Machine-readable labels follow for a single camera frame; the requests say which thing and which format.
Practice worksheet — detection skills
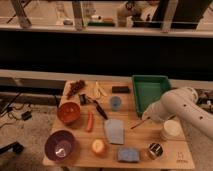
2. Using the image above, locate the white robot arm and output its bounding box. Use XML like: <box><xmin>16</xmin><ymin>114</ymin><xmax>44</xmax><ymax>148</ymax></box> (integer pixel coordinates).
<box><xmin>142</xmin><ymin>87</ymin><xmax>213</xmax><ymax>141</ymax></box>

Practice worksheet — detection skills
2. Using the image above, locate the small blue cup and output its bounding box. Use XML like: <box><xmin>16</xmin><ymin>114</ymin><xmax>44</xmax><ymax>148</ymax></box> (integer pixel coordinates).
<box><xmin>110</xmin><ymin>96</ymin><xmax>121</xmax><ymax>111</ymax></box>

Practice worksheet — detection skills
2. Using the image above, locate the white paper cup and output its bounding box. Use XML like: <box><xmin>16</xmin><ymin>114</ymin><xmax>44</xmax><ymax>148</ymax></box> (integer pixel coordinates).
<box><xmin>161</xmin><ymin>120</ymin><xmax>181</xmax><ymax>140</ymax></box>

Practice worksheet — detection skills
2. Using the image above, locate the banana peel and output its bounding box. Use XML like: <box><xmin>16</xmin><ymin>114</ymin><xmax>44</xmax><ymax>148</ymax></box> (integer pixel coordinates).
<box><xmin>94</xmin><ymin>82</ymin><xmax>107</xmax><ymax>99</ymax></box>

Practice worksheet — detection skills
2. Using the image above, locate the black binder clip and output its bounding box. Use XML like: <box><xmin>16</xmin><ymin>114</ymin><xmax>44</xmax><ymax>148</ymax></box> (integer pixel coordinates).
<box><xmin>79</xmin><ymin>94</ymin><xmax>87</xmax><ymax>105</ymax></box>

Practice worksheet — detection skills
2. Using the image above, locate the bunch of dark grapes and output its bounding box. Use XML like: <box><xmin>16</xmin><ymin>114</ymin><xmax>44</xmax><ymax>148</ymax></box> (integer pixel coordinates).
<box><xmin>67</xmin><ymin>80</ymin><xmax>86</xmax><ymax>99</ymax></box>

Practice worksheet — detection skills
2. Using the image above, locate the orange carrot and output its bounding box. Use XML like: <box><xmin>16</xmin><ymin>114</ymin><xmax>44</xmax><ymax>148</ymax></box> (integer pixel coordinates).
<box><xmin>86</xmin><ymin>111</ymin><xmax>94</xmax><ymax>132</ymax></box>

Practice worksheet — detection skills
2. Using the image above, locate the green plastic tray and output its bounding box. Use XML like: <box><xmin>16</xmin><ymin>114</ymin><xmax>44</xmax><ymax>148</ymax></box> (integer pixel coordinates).
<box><xmin>132</xmin><ymin>75</ymin><xmax>171</xmax><ymax>118</ymax></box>

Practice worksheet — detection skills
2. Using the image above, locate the blue folded cloth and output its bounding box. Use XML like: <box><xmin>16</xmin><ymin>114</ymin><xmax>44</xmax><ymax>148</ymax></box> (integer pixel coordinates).
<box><xmin>104</xmin><ymin>119</ymin><xmax>124</xmax><ymax>145</ymax></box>

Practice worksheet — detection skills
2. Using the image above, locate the orange bowl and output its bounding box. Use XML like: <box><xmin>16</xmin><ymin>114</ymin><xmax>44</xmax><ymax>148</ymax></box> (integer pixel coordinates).
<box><xmin>57</xmin><ymin>102</ymin><xmax>80</xmax><ymax>125</ymax></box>

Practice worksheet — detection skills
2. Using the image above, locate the blue sponge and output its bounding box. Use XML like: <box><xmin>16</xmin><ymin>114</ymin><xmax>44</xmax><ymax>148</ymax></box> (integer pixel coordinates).
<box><xmin>117</xmin><ymin>147</ymin><xmax>140</xmax><ymax>163</ymax></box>

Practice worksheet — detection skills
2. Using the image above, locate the purple bowl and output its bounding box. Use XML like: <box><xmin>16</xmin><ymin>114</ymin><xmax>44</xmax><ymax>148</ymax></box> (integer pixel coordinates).
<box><xmin>44</xmin><ymin>130</ymin><xmax>76</xmax><ymax>162</ymax></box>

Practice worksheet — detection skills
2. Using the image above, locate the metal can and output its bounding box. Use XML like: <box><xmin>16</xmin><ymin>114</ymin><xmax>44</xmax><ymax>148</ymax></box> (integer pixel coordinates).
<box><xmin>148</xmin><ymin>143</ymin><xmax>163</xmax><ymax>160</ymax></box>

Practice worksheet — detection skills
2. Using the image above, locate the black power adapter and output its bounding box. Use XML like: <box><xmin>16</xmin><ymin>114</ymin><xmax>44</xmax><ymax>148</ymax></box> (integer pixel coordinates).
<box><xmin>21</xmin><ymin>111</ymin><xmax>32</xmax><ymax>121</ymax></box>

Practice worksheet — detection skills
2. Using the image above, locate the black handled knife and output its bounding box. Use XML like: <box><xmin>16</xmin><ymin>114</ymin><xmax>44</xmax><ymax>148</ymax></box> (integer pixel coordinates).
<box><xmin>88</xmin><ymin>97</ymin><xmax>108</xmax><ymax>120</ymax></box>

